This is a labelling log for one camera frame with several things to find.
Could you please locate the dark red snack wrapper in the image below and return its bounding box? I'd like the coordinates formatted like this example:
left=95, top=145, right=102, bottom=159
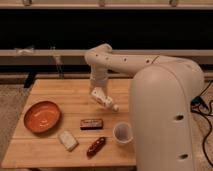
left=87, top=137, right=106, bottom=157

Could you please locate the brown chocolate bar box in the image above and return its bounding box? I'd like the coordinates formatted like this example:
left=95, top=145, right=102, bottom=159
left=80, top=119, right=103, bottom=130

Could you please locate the blue power adapter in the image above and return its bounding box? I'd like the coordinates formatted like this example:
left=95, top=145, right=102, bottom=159
left=191, top=96, right=202, bottom=107

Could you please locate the white plastic bottle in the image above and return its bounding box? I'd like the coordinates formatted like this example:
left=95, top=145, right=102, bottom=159
left=91, top=87, right=119, bottom=112

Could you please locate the white sponge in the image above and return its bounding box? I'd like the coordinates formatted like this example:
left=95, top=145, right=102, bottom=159
left=58, top=131, right=78, bottom=152

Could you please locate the wooden table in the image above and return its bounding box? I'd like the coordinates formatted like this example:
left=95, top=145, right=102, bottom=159
left=2, top=79, right=135, bottom=168

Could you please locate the black cable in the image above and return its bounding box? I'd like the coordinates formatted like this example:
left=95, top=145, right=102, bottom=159
left=190, top=79, right=213, bottom=168

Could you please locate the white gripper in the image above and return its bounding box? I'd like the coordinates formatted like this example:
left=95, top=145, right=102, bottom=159
left=90, top=68, right=108, bottom=94

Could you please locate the orange ceramic bowl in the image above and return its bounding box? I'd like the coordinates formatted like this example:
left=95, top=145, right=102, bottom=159
left=23, top=101, right=61, bottom=133

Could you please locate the long white rail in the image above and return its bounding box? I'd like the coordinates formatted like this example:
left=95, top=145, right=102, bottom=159
left=0, top=46, right=213, bottom=68

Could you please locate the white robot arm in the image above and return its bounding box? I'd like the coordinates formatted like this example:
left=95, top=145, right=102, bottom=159
left=84, top=44, right=204, bottom=171

